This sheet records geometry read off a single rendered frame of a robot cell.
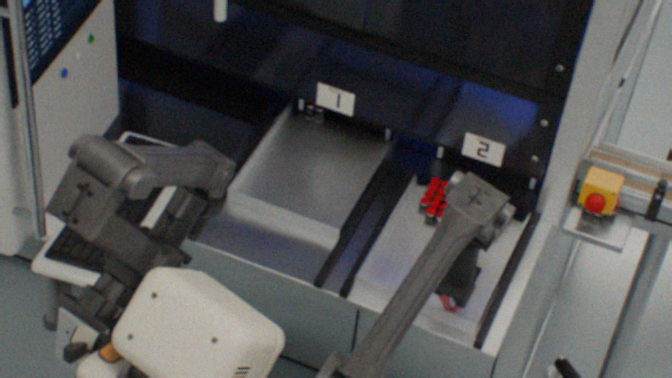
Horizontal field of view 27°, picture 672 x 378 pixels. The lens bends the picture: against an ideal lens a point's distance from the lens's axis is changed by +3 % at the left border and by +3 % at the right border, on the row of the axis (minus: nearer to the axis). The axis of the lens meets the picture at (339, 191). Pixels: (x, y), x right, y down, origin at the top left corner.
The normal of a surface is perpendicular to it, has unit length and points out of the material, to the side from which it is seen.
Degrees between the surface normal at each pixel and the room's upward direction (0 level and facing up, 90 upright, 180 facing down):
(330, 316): 90
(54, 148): 90
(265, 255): 0
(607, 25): 90
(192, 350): 48
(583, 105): 90
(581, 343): 0
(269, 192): 0
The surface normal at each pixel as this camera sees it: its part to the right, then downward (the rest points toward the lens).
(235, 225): 0.08, -0.71
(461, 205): -0.17, -0.03
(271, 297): -0.39, 0.62
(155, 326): -0.42, -0.11
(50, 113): 0.95, 0.28
